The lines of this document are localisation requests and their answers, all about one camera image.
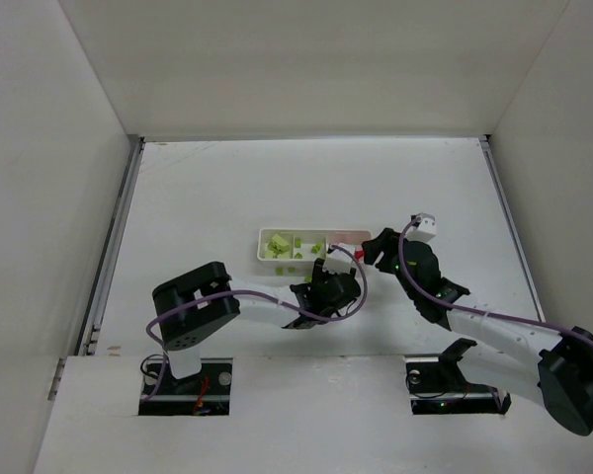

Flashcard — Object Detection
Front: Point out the large green lego block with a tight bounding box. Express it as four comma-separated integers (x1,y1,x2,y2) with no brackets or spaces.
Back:
264,233,292,259

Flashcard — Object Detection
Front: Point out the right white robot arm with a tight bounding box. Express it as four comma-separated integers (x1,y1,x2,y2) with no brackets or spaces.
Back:
362,223,593,436

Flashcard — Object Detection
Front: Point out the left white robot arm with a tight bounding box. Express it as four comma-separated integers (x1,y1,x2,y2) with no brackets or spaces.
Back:
146,259,367,380

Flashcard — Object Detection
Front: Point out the white three-compartment tray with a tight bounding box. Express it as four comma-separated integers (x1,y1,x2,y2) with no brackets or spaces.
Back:
256,228,372,265

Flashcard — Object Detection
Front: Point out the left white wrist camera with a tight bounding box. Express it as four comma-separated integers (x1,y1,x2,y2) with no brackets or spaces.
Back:
323,243,356,275

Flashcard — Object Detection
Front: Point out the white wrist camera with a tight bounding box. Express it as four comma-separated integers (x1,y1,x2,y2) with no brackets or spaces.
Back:
406,212,437,244
323,243,356,275

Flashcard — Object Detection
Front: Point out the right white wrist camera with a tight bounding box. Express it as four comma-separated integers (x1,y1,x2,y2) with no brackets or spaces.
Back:
406,212,437,244

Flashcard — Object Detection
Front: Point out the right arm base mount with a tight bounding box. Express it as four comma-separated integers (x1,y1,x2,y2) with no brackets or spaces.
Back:
405,339,512,416

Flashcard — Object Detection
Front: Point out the right aluminium rail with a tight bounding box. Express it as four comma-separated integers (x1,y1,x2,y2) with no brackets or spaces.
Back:
479,135,546,322

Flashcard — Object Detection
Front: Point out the aluminium rail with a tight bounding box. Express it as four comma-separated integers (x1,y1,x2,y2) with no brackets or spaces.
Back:
70,134,145,356
479,135,546,322

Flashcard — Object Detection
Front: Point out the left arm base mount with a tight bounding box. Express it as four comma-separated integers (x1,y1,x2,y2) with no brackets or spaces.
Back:
138,355,233,417

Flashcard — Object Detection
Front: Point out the left aluminium rail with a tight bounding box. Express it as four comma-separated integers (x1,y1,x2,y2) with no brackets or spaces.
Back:
70,134,145,356

